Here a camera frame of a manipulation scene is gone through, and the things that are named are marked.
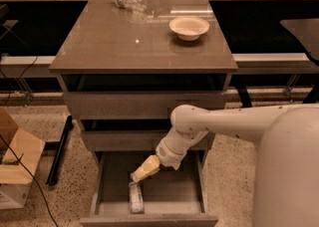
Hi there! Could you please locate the black table leg right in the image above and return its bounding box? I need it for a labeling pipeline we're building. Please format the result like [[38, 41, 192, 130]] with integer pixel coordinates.
[[236, 87, 252, 108]]

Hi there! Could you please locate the black cable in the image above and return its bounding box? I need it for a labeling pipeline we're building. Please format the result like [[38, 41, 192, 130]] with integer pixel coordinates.
[[0, 133, 60, 227]]

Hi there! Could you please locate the grey drawer cabinet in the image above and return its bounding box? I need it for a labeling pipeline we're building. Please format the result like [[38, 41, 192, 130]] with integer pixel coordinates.
[[48, 0, 239, 159]]

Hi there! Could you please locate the black table leg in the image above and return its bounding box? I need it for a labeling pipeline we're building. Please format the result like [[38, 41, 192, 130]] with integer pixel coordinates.
[[236, 87, 252, 108], [45, 115, 74, 186]]

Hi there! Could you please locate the brown cardboard box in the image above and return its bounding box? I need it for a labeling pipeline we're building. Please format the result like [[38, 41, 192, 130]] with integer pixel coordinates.
[[0, 108, 45, 209]]

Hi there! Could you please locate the black office chair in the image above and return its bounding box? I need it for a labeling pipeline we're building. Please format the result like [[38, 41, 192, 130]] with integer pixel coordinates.
[[279, 17, 319, 105]]

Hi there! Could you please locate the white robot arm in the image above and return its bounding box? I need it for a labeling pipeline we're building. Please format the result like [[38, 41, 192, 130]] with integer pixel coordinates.
[[131, 104, 319, 227]]

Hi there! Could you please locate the grey top drawer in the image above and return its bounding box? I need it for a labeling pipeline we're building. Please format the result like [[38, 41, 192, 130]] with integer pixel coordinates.
[[64, 92, 225, 119]]

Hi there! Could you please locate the grey middle drawer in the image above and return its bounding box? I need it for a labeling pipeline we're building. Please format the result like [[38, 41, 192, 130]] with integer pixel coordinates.
[[81, 128, 217, 152]]

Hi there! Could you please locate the crumpled clear plastic bottle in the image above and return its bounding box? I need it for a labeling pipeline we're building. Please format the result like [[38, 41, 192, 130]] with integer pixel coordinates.
[[112, 0, 147, 12]]

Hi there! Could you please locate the grey open bottom drawer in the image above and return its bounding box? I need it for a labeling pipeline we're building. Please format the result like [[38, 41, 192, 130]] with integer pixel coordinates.
[[80, 152, 217, 227]]

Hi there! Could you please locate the black table leg left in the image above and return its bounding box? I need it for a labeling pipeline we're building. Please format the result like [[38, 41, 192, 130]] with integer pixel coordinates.
[[45, 115, 74, 186]]

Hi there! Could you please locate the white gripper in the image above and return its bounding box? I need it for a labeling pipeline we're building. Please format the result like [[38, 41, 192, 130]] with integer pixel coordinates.
[[131, 137, 185, 182]]

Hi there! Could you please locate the white paper bowl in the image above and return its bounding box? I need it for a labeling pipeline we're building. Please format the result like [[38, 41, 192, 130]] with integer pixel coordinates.
[[169, 16, 209, 41]]

